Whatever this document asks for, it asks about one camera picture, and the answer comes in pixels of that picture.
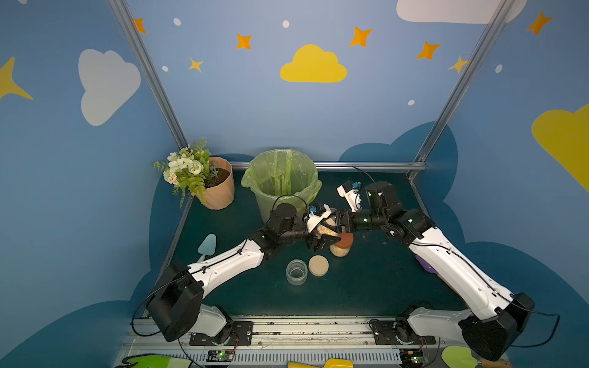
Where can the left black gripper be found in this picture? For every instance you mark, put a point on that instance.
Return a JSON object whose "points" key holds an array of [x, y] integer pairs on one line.
{"points": [[315, 234]]}

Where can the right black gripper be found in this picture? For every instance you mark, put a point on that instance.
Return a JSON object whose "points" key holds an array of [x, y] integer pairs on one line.
{"points": [[347, 221]]}

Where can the beige jar lid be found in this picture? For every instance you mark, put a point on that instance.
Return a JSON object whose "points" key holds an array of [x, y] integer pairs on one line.
{"points": [[318, 265]]}

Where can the beige-lid oatmeal jar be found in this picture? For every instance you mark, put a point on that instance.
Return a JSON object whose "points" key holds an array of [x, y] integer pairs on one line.
{"points": [[327, 227], [297, 272]]}

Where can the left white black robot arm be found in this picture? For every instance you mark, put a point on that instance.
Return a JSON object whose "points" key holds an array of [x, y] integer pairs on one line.
{"points": [[175, 304]]}

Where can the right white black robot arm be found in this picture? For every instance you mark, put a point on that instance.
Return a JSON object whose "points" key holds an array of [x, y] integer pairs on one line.
{"points": [[494, 317]]}

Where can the right brown-lid oatmeal jar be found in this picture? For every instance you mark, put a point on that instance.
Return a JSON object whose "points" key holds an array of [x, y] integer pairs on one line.
{"points": [[342, 248]]}

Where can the green plastic bin liner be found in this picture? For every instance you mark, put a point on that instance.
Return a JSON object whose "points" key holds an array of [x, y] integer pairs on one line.
{"points": [[280, 177]]}

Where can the light blue spatula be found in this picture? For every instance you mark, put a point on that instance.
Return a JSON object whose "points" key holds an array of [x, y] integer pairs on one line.
{"points": [[207, 247]]}

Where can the right controller board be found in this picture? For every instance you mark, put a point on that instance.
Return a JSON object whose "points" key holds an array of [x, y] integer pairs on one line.
{"points": [[412, 359]]}

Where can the controller board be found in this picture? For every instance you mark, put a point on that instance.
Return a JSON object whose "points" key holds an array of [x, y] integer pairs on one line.
{"points": [[220, 356], [412, 359]]}

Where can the left controller board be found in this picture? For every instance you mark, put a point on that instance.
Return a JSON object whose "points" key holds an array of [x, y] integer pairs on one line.
{"points": [[220, 356]]}

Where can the artificial white flower plant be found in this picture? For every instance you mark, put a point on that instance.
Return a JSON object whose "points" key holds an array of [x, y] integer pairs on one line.
{"points": [[189, 170]]}

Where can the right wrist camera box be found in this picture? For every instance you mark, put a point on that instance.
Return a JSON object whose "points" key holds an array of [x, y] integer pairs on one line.
{"points": [[350, 191]]}

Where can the purple pink-handled scoop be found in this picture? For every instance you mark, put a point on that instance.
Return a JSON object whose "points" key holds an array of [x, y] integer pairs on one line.
{"points": [[426, 266]]}

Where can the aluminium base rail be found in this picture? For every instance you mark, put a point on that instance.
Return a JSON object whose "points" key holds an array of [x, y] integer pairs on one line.
{"points": [[279, 340]]}

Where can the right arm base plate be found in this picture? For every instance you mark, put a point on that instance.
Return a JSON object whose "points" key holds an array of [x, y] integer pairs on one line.
{"points": [[384, 332]]}

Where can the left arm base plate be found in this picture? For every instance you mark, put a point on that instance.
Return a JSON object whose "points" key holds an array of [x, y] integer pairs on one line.
{"points": [[233, 332]]}

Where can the green spatula wooden handle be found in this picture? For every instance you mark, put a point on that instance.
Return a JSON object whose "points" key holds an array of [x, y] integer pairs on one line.
{"points": [[461, 357]]}

